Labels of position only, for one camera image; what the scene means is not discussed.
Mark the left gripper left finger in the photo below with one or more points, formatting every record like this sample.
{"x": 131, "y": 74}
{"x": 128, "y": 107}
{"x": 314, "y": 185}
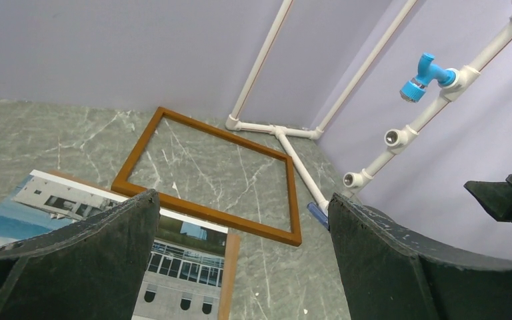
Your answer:
{"x": 91, "y": 269}

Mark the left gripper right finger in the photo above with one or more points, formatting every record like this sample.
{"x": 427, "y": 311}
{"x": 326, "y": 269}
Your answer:
{"x": 391, "y": 272}

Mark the red blue screwdriver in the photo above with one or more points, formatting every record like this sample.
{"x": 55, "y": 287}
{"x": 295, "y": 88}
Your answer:
{"x": 316, "y": 211}

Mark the wooden picture frame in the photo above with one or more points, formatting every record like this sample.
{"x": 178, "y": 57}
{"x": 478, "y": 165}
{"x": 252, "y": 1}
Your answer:
{"x": 205, "y": 172}

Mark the building photo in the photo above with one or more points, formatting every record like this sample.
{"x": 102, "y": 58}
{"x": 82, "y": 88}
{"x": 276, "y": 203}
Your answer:
{"x": 44, "y": 202}

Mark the blue pipe fitting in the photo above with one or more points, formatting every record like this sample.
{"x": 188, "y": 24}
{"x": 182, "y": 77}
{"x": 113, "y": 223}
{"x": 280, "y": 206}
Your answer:
{"x": 427, "y": 71}

